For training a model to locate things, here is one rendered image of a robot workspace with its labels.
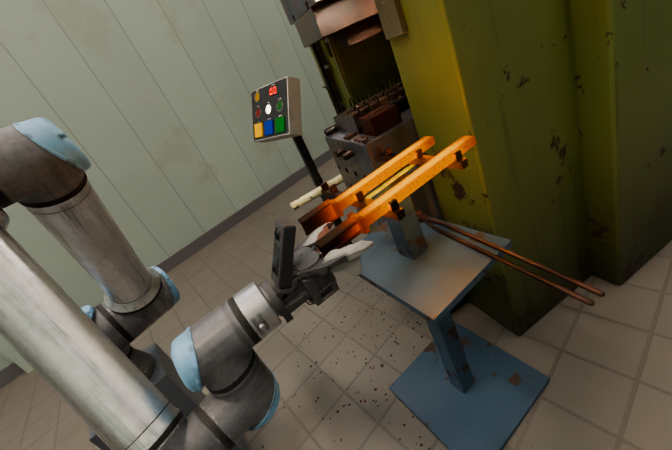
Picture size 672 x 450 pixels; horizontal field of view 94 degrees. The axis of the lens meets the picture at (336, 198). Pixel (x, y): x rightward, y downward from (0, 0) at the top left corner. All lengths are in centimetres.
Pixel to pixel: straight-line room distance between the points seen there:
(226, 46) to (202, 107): 70
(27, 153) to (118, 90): 277
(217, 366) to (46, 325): 25
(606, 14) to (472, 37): 39
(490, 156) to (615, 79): 42
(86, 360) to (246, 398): 24
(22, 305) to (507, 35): 116
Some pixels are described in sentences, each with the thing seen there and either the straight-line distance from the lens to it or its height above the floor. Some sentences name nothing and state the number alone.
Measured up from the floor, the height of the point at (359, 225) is 92.
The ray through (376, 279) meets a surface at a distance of 90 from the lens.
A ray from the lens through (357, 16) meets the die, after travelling 125.
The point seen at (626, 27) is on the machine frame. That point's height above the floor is 96.
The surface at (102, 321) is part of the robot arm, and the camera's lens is 117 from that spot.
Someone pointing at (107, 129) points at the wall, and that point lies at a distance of 344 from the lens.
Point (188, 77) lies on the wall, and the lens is 361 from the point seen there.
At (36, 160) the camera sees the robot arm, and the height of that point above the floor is 126.
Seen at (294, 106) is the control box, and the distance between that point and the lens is 163.
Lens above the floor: 123
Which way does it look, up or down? 24 degrees down
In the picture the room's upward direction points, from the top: 25 degrees counter-clockwise
